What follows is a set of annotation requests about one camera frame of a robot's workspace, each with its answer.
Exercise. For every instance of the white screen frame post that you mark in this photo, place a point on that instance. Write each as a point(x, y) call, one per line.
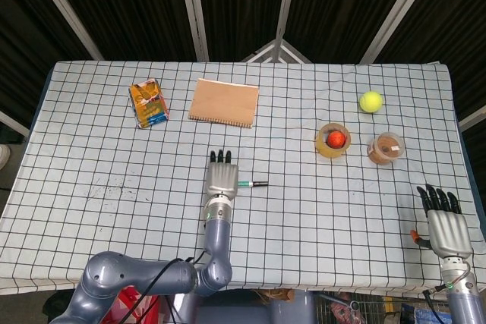
point(285, 1)
point(193, 9)
point(64, 9)
point(398, 9)

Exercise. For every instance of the white black checkered tablecloth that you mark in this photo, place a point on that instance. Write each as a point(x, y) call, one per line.
point(114, 206)

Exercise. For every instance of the white triangular screen foot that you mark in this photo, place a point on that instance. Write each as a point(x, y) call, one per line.
point(279, 52)

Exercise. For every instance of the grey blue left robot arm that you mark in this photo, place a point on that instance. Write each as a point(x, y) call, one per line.
point(159, 274)

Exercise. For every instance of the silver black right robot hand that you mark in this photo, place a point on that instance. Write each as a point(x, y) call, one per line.
point(450, 233)

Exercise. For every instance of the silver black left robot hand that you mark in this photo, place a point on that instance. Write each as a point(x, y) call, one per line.
point(222, 180)

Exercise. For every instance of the red patterned bag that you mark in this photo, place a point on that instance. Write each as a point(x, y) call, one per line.
point(133, 305)

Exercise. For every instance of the yellowish clear tape roll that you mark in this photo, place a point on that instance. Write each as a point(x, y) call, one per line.
point(322, 147)

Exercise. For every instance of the black marker cap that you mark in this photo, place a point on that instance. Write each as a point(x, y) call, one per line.
point(260, 183)

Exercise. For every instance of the brown spiral notebook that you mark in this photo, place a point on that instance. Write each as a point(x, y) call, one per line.
point(224, 102)

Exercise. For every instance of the yellow tennis ball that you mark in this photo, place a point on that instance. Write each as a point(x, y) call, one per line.
point(371, 102)

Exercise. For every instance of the green marker body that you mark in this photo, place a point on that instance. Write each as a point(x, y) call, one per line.
point(245, 184)

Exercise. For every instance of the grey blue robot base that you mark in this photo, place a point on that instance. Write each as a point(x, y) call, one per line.
point(258, 309)

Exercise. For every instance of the clear jar with brown contents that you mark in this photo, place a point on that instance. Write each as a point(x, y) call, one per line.
point(385, 149)

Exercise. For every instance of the orange ball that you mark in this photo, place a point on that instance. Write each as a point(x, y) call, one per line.
point(336, 139)

